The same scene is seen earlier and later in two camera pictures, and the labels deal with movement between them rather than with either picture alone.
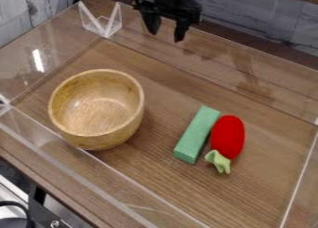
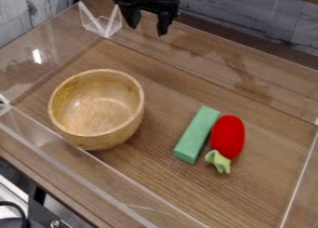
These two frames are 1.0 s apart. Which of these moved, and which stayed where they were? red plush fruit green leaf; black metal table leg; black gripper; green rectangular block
Moved: black gripper
Stayed: green rectangular block; black metal table leg; red plush fruit green leaf
